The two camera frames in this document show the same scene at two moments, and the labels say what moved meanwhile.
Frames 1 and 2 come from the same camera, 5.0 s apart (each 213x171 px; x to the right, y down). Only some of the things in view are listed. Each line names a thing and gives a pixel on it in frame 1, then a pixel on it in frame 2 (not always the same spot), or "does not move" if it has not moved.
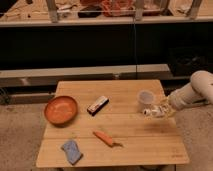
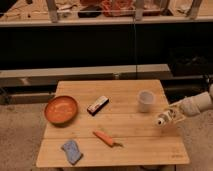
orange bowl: (60, 111) does not move
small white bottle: (158, 111) to (161, 120)
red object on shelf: (118, 8) does not move
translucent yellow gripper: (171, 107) to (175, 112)
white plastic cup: (146, 99) does not move
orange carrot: (105, 137) does not move
